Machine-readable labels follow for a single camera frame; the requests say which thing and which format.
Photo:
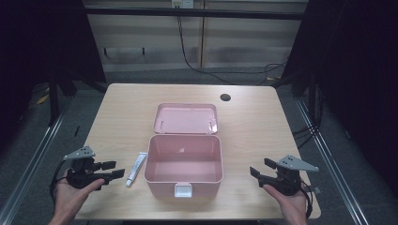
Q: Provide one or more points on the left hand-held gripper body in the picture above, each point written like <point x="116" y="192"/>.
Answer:
<point x="82" y="175"/>

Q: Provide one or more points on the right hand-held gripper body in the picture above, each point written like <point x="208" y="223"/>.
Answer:
<point x="286" y="182"/>

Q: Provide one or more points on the white ointment tube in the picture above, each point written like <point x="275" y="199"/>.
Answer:
<point x="136" y="170"/>

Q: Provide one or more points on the pink plastic box with lid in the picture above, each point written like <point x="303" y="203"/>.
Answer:
<point x="184" y="162"/>

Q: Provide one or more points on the person's right hand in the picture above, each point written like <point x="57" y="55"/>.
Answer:
<point x="292" y="206"/>

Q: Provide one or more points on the person's left hand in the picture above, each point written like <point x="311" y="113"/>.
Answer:
<point x="70" y="200"/>

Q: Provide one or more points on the black metal stand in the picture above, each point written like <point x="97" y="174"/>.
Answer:
<point x="53" y="100"/>

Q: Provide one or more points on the dark round table grommet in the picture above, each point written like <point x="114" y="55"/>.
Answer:
<point x="225" y="97"/>

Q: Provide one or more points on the black curtain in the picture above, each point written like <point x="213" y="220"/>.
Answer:
<point x="359" y="78"/>
<point x="37" y="47"/>

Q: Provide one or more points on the black horizontal bar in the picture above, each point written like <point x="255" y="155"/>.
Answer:
<point x="194" y="13"/>

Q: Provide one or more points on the metal floor rail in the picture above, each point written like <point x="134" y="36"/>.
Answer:
<point x="28" y="168"/>
<point x="331" y="162"/>

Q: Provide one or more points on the white wall socket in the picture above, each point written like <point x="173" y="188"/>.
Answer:
<point x="182" y="3"/>

